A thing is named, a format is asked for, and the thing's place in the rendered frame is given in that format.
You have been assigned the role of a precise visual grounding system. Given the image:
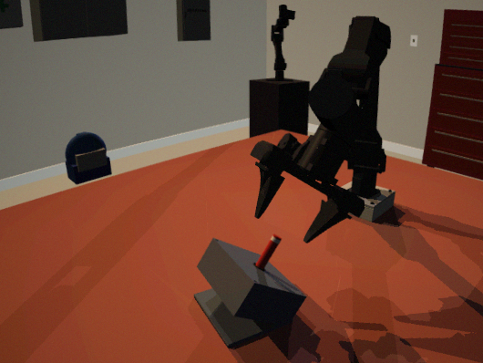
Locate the red peg with tan band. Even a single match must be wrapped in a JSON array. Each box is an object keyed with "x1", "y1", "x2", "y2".
[{"x1": 256, "y1": 234, "x2": 282, "y2": 269}]

